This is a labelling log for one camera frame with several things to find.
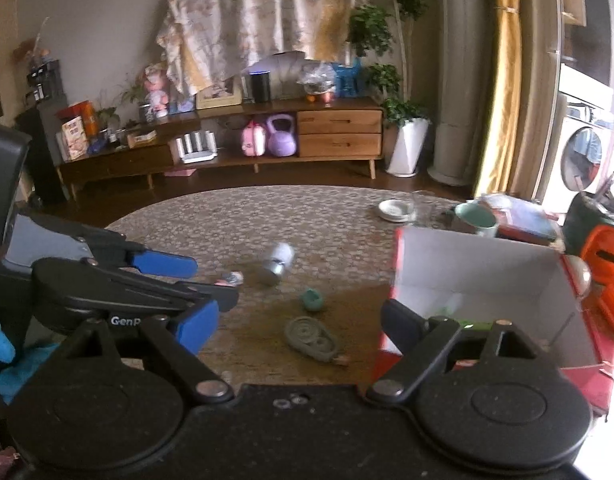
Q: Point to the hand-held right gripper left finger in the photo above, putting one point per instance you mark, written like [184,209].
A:
[197,325]

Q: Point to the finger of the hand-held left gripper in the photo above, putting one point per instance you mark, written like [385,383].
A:
[217,295]
[167,264]

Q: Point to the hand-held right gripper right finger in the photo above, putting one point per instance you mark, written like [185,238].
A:
[402,327]

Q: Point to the white capped silver bottle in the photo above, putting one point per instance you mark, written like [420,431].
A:
[277,266]

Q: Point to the green capped metal bottle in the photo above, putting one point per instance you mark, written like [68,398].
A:
[474,325]

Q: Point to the red cardboard box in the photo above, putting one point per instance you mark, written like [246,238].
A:
[487,280]

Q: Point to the person's left hand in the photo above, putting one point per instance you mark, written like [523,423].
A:
[27,370]

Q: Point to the small grey pink object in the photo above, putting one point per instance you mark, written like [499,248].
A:
[232,278]

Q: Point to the flat pink item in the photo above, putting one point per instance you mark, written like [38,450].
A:
[180,173]

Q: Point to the grey correction tape dispenser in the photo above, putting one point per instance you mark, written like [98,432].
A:
[309,337]

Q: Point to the small teal round object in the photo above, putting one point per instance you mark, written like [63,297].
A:
[312,300]

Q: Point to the small white dish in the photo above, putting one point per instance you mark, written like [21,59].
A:
[394,210]

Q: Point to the clear drinking glass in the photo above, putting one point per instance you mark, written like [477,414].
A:
[426,209]

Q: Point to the white router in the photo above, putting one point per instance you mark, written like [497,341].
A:
[197,146]

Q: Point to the wooden tissue box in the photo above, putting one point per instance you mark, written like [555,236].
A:
[142,138]

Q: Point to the green ceramic mug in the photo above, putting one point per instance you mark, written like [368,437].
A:
[477,220]

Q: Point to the black side cabinet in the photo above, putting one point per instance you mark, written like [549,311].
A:
[44,160]

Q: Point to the printed snack box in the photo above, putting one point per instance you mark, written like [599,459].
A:
[76,139]

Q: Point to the small pink bag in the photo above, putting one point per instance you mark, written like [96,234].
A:
[253,139]

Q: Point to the small glass jar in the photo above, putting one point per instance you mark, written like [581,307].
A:
[146,113]

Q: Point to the small leafy plant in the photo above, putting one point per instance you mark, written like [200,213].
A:
[107,117]

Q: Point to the purple kettlebell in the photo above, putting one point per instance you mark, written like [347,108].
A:
[281,140]

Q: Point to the pink doll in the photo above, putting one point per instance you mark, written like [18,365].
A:
[157,92]

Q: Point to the thin leafy plant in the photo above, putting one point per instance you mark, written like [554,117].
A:
[132,92]

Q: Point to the orange carton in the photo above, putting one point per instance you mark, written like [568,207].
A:
[82,110]

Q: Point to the framed picture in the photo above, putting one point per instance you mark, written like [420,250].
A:
[218,95]

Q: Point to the white plant pot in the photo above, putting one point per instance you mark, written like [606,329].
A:
[408,147]

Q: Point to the silver metal ball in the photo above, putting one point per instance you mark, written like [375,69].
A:
[579,275]

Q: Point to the black cylindrical speaker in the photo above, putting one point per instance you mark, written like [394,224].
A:
[260,87]

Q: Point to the wooden television cabinet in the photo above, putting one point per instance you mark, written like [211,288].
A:
[337,135]

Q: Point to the black coffee machine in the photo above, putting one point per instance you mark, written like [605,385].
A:
[44,82]

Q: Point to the orange plastic case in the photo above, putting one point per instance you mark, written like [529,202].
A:
[612,310]

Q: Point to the orange black container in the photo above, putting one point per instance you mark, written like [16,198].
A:
[604,245]

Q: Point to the flat television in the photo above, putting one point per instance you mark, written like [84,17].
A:
[284,72]

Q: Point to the clear plastic bag with fruit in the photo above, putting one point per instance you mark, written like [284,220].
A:
[317,82]

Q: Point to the dried flower bouquet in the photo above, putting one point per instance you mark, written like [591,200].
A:
[34,42]

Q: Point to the white washing machine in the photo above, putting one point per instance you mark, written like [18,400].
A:
[582,150]

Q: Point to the blue plastic basket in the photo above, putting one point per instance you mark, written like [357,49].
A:
[348,77]

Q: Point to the cylindrical standing air conditioner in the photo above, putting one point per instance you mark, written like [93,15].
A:
[462,75]

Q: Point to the yellow curtain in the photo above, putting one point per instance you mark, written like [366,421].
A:
[502,85]

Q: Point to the floral cloth cover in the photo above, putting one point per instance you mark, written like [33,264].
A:
[257,15]

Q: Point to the beige curtain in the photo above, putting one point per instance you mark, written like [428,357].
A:
[537,85]

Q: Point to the green potted tree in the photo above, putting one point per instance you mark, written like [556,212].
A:
[387,35]

